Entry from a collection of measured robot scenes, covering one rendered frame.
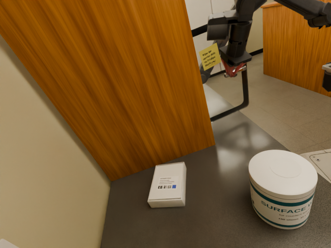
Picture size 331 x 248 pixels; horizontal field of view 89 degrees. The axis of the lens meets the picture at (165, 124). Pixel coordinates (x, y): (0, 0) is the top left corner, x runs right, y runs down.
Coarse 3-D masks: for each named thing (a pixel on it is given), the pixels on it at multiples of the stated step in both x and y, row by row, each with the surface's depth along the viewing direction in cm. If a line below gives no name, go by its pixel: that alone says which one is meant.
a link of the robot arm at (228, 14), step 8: (248, 0) 41; (240, 8) 43; (248, 8) 43; (208, 16) 51; (216, 16) 49; (224, 16) 48; (232, 16) 47; (240, 16) 45; (248, 16) 45; (208, 24) 50; (216, 24) 49; (224, 24) 49; (208, 32) 51; (216, 32) 50; (224, 32) 50; (208, 40) 54
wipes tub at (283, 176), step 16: (256, 160) 42; (272, 160) 41; (288, 160) 39; (304, 160) 38; (256, 176) 39; (272, 176) 38; (288, 176) 36; (304, 176) 35; (256, 192) 40; (272, 192) 35; (288, 192) 34; (304, 192) 33; (256, 208) 44; (272, 208) 38; (288, 208) 36; (304, 208) 36; (272, 224) 42; (288, 224) 39
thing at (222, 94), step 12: (204, 36) 60; (228, 36) 62; (204, 48) 62; (204, 72) 67; (216, 72) 68; (240, 72) 71; (204, 84) 69; (216, 84) 70; (228, 84) 72; (240, 84) 73; (216, 96) 73; (228, 96) 74; (240, 96) 76; (216, 108) 76; (228, 108) 77; (240, 108) 79; (216, 120) 79
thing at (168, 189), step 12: (156, 168) 67; (168, 168) 65; (180, 168) 63; (156, 180) 62; (168, 180) 60; (180, 180) 58; (156, 192) 57; (168, 192) 56; (180, 192) 54; (156, 204) 56; (168, 204) 55; (180, 204) 54
